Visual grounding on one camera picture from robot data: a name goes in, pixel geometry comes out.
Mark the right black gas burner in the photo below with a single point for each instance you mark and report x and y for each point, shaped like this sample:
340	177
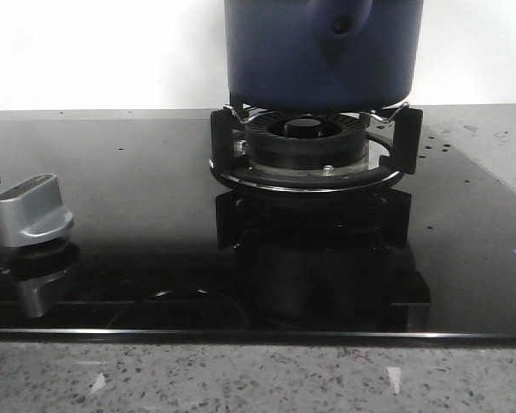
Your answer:
285	144

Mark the right black pot support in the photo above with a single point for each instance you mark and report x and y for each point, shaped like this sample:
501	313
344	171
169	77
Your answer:
391	150

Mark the black glass gas stove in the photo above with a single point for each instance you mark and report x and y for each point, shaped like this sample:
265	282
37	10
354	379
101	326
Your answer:
160	252

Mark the dark blue cooking pot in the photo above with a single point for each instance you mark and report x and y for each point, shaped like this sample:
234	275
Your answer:
321	56

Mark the silver stove knob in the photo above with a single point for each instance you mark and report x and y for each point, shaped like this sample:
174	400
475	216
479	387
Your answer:
33	212

